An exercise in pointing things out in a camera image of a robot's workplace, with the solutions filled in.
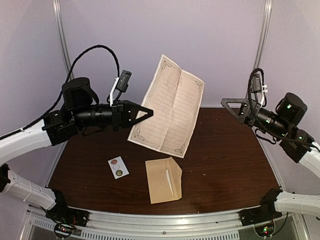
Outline circuit board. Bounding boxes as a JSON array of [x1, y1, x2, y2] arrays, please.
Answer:
[[254, 223, 275, 238], [53, 223, 75, 238]]

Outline brown paper envelope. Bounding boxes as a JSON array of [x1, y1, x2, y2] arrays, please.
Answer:
[[145, 157, 183, 204]]

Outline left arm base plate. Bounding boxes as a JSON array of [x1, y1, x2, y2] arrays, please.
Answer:
[[45, 208, 90, 227]]

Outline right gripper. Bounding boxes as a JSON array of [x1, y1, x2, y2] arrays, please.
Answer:
[[220, 99, 289, 139]]

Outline right circuit board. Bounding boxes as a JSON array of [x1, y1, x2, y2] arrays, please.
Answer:
[[254, 223, 275, 238]]

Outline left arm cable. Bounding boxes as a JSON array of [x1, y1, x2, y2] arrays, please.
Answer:
[[44, 44, 120, 118]]

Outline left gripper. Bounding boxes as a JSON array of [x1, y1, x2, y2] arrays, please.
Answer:
[[72, 100, 154, 132]]

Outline left circuit board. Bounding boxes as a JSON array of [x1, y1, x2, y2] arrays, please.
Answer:
[[53, 223, 75, 238]]

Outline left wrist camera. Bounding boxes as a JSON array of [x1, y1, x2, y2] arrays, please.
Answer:
[[107, 70, 132, 106]]

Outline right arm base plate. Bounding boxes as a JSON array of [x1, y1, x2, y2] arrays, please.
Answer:
[[238, 206, 283, 227]]

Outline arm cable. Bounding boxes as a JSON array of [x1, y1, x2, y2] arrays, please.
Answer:
[[247, 67, 265, 121], [44, 44, 120, 118]]

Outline left aluminium frame post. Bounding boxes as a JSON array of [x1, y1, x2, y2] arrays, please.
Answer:
[[52, 0, 72, 73]]

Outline front aluminium rail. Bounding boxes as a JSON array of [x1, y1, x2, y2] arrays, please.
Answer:
[[21, 204, 311, 240]]

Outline letter sheet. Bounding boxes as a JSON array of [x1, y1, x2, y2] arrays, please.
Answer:
[[128, 55, 205, 158], [165, 169, 174, 196]]

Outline right aluminium frame post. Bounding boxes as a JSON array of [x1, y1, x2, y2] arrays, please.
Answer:
[[253, 0, 273, 69]]

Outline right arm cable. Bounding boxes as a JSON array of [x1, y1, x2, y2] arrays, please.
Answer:
[[247, 67, 265, 121]]

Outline aluminium frame post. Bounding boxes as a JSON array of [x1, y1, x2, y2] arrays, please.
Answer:
[[52, 0, 72, 73], [253, 0, 273, 69]]

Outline white sticker sheet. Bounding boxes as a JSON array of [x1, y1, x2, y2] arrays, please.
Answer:
[[107, 156, 130, 180]]

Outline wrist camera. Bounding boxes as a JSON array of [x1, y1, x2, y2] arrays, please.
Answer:
[[107, 70, 132, 106], [251, 73, 268, 107]]

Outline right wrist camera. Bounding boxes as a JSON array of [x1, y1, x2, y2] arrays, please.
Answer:
[[251, 73, 268, 107]]

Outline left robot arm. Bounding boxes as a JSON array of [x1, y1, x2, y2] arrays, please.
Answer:
[[0, 77, 154, 222]]

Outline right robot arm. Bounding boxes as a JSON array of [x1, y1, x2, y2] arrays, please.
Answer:
[[221, 92, 320, 221]]

